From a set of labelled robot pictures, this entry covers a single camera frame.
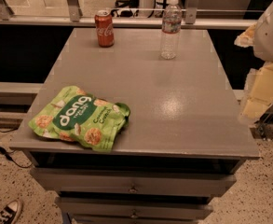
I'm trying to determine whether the black floor cable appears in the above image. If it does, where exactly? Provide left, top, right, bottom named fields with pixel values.
left=0, top=143, right=34, bottom=170

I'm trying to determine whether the red coke can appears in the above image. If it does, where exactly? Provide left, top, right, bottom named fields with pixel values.
left=95, top=10, right=115, bottom=48

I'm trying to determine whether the black white sneaker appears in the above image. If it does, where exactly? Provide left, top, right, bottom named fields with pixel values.
left=0, top=200, right=22, bottom=224

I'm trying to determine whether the top grey drawer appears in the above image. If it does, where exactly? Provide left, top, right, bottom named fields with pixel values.
left=31, top=168, right=236, bottom=197

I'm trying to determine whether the metal window railing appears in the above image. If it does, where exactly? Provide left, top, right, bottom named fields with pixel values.
left=0, top=0, right=253, bottom=30

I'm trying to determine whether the green dang chips bag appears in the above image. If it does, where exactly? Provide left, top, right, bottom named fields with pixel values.
left=29, top=86, right=130, bottom=152

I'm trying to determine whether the grey drawer cabinet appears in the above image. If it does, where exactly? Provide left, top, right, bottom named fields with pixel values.
left=11, top=28, right=259, bottom=224

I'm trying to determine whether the clear plastic water bottle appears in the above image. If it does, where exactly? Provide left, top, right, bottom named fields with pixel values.
left=160, top=0, right=183, bottom=60

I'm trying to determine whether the grey drawer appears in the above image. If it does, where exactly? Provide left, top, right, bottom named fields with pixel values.
left=55, top=198, right=212, bottom=219
left=31, top=168, right=236, bottom=197

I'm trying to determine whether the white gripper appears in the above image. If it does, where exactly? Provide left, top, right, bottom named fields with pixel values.
left=234, top=2, right=273, bottom=122

